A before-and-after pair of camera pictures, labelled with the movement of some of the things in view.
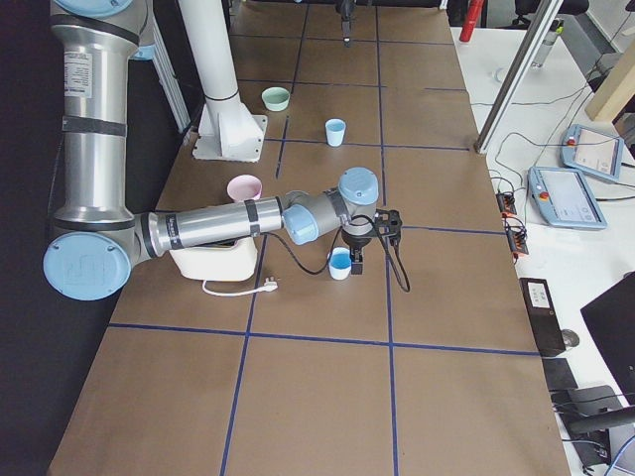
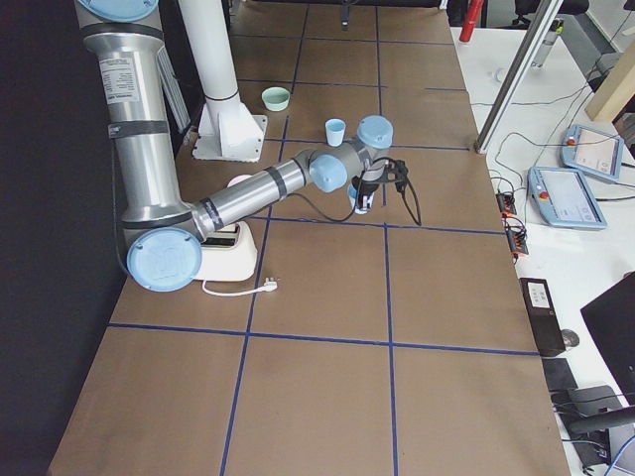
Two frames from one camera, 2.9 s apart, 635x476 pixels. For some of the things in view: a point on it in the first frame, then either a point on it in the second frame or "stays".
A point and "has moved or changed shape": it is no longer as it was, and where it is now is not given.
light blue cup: (340, 263) has moved or changed shape
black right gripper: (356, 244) -> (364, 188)
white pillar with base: (229, 128) stays
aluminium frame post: (517, 75) stays
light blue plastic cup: (335, 131) stays
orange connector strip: (515, 230) stays
